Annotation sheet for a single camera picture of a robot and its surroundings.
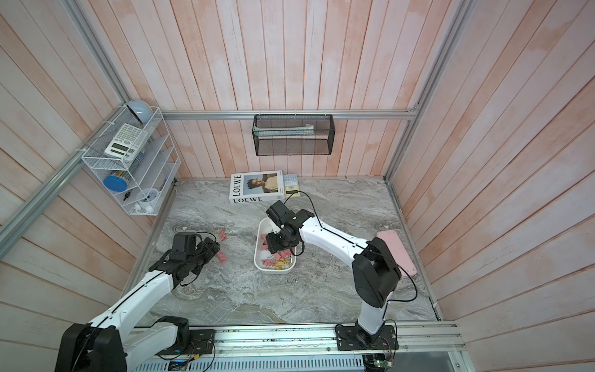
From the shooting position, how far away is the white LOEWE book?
112cm

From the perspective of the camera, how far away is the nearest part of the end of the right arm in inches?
24.3

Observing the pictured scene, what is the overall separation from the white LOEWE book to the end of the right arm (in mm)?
375
